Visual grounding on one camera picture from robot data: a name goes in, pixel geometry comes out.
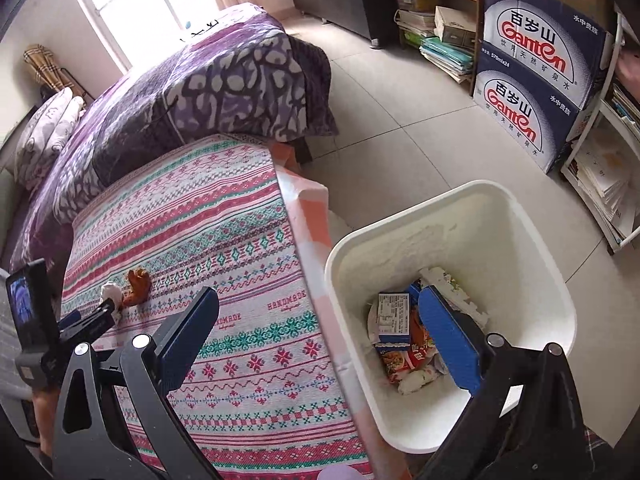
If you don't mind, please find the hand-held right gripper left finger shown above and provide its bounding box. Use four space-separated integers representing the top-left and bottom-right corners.
50 286 223 480

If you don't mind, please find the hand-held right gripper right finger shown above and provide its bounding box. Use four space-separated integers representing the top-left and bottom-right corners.
417 285 598 480

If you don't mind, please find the white tissue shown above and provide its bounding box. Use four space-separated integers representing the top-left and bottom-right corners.
397 367 436 396
100 282 123 323

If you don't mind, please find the red snack packet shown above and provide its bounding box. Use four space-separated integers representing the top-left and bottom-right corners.
380 320 441 386

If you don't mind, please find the blue and white carton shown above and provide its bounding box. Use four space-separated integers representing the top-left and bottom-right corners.
372 282 421 353

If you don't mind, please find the white plastic bin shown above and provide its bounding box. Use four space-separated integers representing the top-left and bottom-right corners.
324 180 578 453

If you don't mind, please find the person's left forearm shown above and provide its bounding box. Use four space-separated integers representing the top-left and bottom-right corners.
30 385 61 456

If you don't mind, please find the grey checked cloth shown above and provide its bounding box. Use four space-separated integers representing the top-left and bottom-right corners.
0 270 31 441

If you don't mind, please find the patterned striped tablecloth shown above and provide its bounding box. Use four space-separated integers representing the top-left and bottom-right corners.
60 135 376 480

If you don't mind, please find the folded white floral quilt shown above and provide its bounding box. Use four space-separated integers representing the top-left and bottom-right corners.
14 87 86 191

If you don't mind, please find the person's plaid clothing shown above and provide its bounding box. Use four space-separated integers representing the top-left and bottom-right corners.
580 425 640 480

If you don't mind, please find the stack of papers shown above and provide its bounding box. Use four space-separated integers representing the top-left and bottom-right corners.
570 130 640 246

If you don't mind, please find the blue water carton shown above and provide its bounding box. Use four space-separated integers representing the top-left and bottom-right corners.
481 0 608 111
472 42 593 173

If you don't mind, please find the plaid umbrella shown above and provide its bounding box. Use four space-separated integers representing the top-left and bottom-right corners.
22 45 68 96

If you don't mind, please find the bed with purple quilt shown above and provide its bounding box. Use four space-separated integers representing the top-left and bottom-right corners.
7 2 341 271

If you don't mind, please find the white shelf unit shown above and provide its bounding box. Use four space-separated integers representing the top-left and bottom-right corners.
560 10 640 256

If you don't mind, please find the stack of green booklets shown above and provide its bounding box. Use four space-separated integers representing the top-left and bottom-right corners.
419 37 475 85

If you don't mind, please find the beige drawer box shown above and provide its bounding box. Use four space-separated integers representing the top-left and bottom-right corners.
434 6 477 52

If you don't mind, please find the wooden bookshelf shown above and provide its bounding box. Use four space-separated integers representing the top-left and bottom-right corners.
387 0 493 98

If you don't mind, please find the window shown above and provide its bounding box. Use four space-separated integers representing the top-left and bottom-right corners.
65 0 221 73

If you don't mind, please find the black bench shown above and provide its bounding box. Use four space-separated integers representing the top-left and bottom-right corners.
290 0 401 48

